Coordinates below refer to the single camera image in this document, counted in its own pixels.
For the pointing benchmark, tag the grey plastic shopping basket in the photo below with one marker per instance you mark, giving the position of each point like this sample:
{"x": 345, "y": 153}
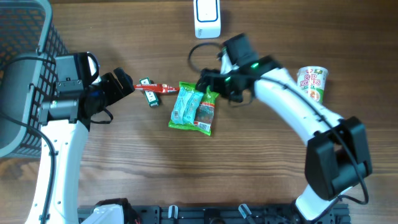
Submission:
{"x": 29, "y": 45}

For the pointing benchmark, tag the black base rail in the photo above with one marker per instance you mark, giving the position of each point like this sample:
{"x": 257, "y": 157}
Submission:
{"x": 268, "y": 214}

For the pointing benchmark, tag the teal wet wipes packet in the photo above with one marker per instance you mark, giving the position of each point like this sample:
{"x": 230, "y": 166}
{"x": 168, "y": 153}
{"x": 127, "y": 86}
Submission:
{"x": 186, "y": 105}

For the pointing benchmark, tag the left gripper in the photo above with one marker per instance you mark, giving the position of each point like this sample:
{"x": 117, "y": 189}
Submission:
{"x": 117, "y": 91}

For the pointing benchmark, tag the small green box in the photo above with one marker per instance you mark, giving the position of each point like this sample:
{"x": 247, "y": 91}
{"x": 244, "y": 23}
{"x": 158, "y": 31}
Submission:
{"x": 151, "y": 96}

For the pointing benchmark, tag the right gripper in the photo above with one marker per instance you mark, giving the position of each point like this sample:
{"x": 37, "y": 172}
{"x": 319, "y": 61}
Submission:
{"x": 216, "y": 75}

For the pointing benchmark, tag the white barcode scanner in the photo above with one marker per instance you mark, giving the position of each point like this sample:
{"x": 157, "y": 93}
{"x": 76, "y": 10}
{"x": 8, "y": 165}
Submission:
{"x": 207, "y": 18}

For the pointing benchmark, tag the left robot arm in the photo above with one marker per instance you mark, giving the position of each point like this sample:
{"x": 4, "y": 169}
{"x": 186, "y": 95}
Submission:
{"x": 65, "y": 120}

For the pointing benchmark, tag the red snack packet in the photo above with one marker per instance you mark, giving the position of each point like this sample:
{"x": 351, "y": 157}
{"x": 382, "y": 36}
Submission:
{"x": 156, "y": 88}

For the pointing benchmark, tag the cup noodles container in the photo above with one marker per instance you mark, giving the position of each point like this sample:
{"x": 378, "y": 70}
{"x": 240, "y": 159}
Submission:
{"x": 311, "y": 80}

